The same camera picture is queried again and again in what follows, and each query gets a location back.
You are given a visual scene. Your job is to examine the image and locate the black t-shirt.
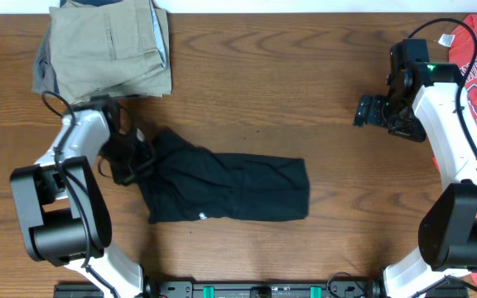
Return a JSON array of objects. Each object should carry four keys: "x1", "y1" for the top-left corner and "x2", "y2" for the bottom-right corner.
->
[{"x1": 138, "y1": 129, "x2": 310, "y2": 224}]

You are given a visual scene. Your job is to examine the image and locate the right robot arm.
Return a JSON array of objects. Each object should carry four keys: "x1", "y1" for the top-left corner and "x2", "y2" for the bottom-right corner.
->
[{"x1": 354, "y1": 62, "x2": 477, "y2": 297}]

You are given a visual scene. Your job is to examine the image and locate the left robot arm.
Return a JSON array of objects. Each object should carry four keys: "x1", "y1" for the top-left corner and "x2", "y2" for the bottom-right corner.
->
[{"x1": 10, "y1": 104, "x2": 152, "y2": 297}]

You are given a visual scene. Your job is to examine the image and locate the folded khaki trousers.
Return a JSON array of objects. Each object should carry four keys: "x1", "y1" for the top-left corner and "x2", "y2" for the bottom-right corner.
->
[{"x1": 48, "y1": 0, "x2": 173, "y2": 105}]

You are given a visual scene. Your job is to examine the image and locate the folded grey garment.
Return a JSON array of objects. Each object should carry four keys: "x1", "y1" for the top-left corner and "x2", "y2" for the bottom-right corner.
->
[{"x1": 31, "y1": 0, "x2": 151, "y2": 100}]

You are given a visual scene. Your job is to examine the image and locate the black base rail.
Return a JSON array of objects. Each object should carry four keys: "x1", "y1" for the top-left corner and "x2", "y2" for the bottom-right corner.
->
[{"x1": 53, "y1": 280, "x2": 470, "y2": 298}]

